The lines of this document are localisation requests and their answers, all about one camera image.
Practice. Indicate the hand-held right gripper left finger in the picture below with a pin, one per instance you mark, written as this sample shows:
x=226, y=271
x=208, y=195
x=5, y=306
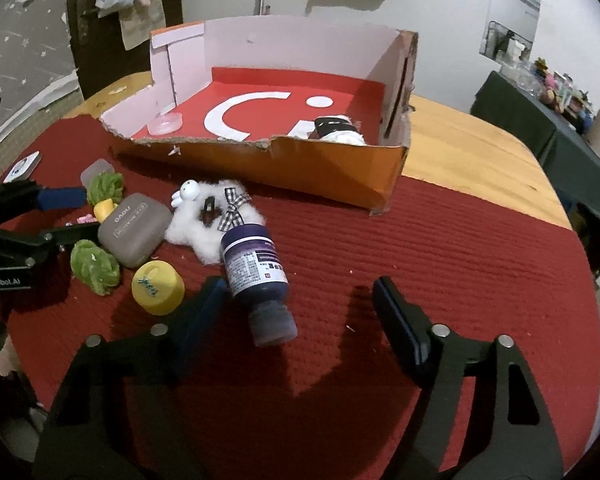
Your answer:
x=205, y=310

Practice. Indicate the small pink cup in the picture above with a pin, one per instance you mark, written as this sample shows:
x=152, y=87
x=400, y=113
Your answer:
x=86, y=219

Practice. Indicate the green fluffy toy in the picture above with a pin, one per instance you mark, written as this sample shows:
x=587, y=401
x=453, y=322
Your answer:
x=95, y=267
x=105, y=186

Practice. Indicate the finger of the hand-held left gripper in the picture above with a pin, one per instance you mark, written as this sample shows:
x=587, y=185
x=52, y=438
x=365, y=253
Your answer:
x=62, y=198
x=75, y=232

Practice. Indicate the clear plastic lid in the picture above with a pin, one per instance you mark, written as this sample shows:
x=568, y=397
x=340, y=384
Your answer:
x=165, y=124

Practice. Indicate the yellow bottle cap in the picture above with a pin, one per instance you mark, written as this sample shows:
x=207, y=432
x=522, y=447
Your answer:
x=157, y=287

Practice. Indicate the red table mat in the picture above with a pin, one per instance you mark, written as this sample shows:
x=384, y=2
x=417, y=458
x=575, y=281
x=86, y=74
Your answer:
x=430, y=260

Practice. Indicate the grey zipper case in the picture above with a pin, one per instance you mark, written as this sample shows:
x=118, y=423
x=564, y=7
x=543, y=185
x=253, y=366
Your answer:
x=132, y=230

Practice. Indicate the beige paper bag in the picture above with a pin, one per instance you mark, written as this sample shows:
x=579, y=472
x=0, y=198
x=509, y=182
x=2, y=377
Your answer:
x=142, y=27

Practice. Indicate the clear plastic cup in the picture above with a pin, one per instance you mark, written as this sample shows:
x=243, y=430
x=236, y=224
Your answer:
x=95, y=170

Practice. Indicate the dark door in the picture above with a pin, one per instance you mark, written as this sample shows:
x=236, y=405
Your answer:
x=100, y=55

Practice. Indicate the white fluffy plush toy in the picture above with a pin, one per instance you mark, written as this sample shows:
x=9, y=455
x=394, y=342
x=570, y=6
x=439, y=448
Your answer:
x=200, y=235

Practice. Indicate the white card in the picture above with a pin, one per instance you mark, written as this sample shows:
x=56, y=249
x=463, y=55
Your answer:
x=22, y=166

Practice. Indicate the wall window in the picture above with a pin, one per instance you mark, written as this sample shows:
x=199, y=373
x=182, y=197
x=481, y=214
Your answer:
x=500, y=42

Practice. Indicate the purple bottle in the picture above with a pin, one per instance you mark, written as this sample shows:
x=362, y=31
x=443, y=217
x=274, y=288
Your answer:
x=255, y=270

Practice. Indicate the orange cardboard box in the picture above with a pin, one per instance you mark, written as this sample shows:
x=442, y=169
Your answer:
x=330, y=170

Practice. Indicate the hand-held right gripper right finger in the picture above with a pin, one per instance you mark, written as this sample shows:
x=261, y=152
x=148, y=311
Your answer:
x=397, y=320

